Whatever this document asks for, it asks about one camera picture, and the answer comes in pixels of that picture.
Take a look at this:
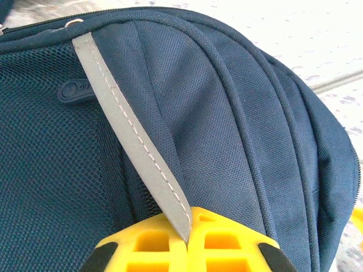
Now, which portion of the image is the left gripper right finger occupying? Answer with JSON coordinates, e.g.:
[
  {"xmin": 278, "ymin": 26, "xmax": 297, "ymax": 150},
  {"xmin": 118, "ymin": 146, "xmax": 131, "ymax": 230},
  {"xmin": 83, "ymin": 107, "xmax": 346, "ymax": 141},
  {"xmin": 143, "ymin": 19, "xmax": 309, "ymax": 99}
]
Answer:
[{"xmin": 187, "ymin": 206, "xmax": 297, "ymax": 272}]

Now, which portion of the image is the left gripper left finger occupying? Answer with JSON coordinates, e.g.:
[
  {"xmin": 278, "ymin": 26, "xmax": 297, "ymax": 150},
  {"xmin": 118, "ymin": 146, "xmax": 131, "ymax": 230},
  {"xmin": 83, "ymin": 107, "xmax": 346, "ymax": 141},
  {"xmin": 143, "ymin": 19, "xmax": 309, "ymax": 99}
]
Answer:
[{"xmin": 86, "ymin": 214, "xmax": 188, "ymax": 272}]

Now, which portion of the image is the navy blue backpack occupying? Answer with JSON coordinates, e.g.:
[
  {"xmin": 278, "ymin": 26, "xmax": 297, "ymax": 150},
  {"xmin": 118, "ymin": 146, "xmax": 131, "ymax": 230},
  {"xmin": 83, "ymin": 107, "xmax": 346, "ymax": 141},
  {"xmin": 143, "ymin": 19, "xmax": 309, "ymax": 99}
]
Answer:
[{"xmin": 0, "ymin": 0, "xmax": 363, "ymax": 272}]

